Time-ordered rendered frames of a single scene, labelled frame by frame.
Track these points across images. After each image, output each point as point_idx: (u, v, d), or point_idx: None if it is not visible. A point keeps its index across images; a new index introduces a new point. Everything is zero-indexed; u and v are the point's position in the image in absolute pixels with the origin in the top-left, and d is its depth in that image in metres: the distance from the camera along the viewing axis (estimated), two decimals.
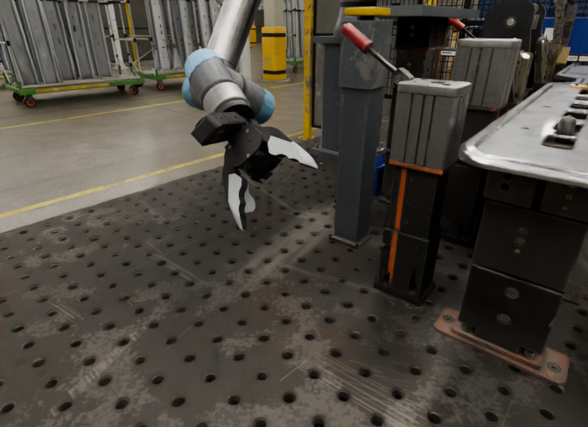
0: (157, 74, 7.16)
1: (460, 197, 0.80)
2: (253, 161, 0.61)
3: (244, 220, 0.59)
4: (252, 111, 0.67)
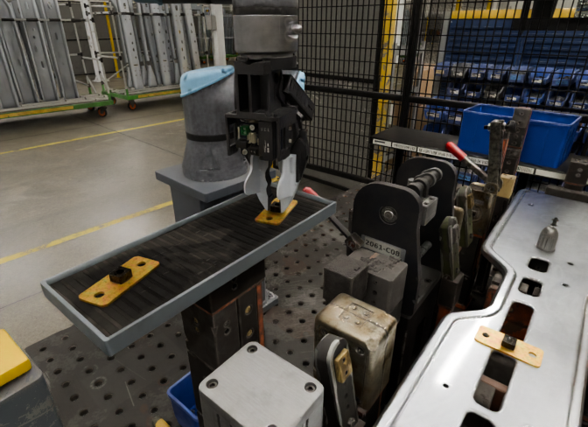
0: (128, 94, 6.80)
1: None
2: None
3: (280, 201, 0.56)
4: None
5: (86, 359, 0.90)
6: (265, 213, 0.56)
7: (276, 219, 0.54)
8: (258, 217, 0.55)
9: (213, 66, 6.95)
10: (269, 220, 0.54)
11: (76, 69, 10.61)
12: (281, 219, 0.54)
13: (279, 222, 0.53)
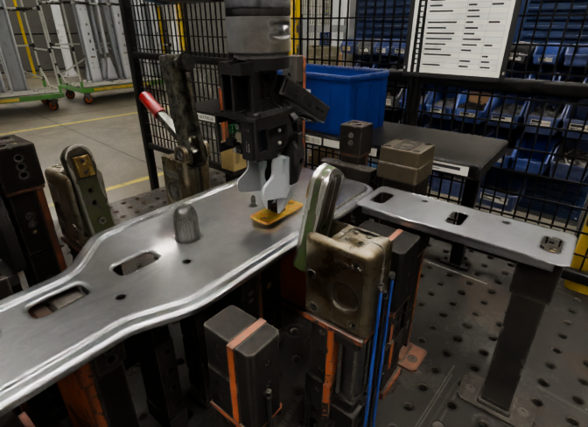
0: (82, 87, 6.53)
1: None
2: None
3: (277, 201, 0.55)
4: None
5: None
6: (264, 211, 0.57)
7: (270, 218, 0.54)
8: (255, 214, 0.56)
9: None
10: (262, 219, 0.54)
11: (46, 64, 10.34)
12: (274, 220, 0.54)
13: (270, 222, 0.53)
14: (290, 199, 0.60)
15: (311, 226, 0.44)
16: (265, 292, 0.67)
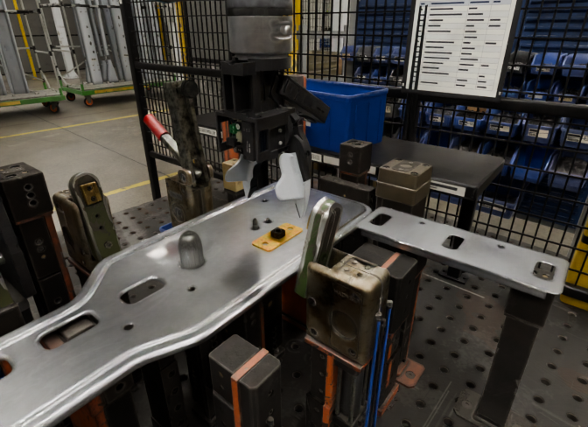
0: (83, 90, 6.55)
1: None
2: None
3: (297, 206, 0.53)
4: None
5: None
6: (265, 237, 0.59)
7: (271, 245, 0.56)
8: (255, 241, 0.58)
9: (173, 59, 6.70)
10: (263, 246, 0.56)
11: (47, 66, 10.35)
12: (275, 246, 0.56)
13: (271, 249, 0.55)
14: (290, 224, 0.62)
15: (311, 256, 0.45)
16: (267, 311, 0.68)
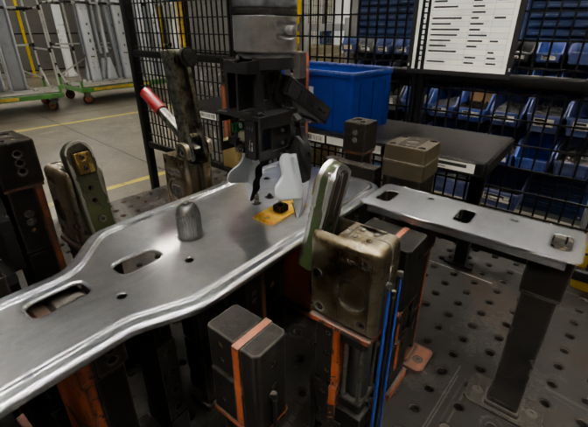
0: (82, 87, 6.52)
1: None
2: None
3: (295, 206, 0.54)
4: None
5: None
6: (267, 211, 0.56)
7: (273, 219, 0.54)
8: (257, 214, 0.55)
9: None
10: (265, 220, 0.53)
11: (46, 64, 10.33)
12: (277, 220, 0.53)
13: (274, 222, 0.53)
14: (293, 199, 0.60)
15: (317, 224, 0.43)
16: (269, 291, 0.65)
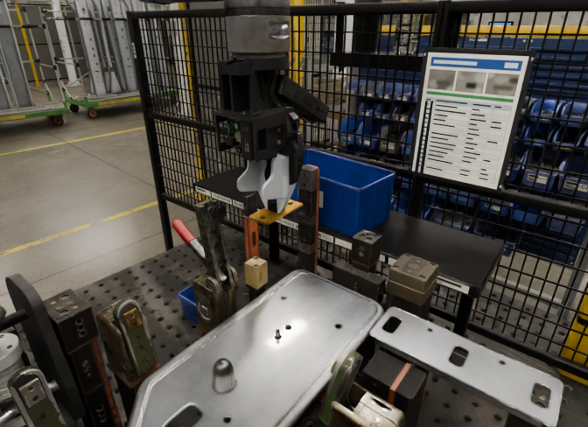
0: (87, 102, 6.61)
1: None
2: None
3: (277, 201, 0.55)
4: None
5: None
6: (263, 211, 0.57)
7: (269, 219, 0.54)
8: (254, 214, 0.56)
9: (176, 72, 6.76)
10: (262, 219, 0.54)
11: (50, 73, 10.41)
12: (273, 220, 0.54)
13: (269, 222, 0.53)
14: (290, 199, 0.60)
15: (335, 396, 0.51)
16: None
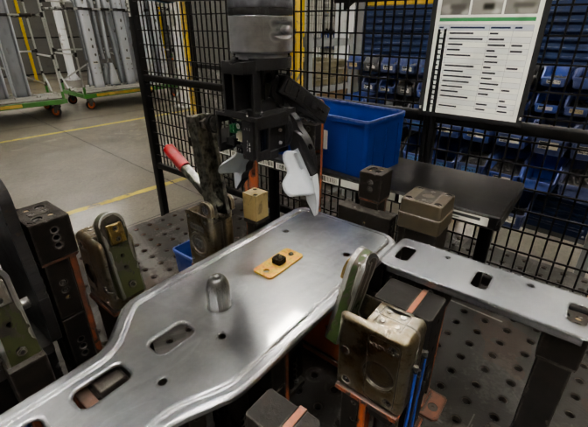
0: (85, 93, 6.54)
1: None
2: None
3: (310, 205, 0.52)
4: None
5: None
6: (266, 263, 0.61)
7: (272, 272, 0.58)
8: (257, 268, 0.60)
9: (175, 62, 6.69)
10: (265, 273, 0.58)
11: (48, 67, 10.35)
12: (276, 274, 0.58)
13: (272, 276, 0.57)
14: (290, 249, 0.64)
15: (346, 305, 0.45)
16: None
